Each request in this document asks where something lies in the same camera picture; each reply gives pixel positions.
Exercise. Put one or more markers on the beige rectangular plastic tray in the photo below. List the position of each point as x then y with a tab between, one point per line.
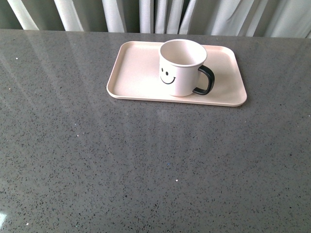
135	76

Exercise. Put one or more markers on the white smiley mug black handle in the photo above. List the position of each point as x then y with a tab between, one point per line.
182	70

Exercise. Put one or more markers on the white pleated curtain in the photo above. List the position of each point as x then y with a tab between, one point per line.
263	18

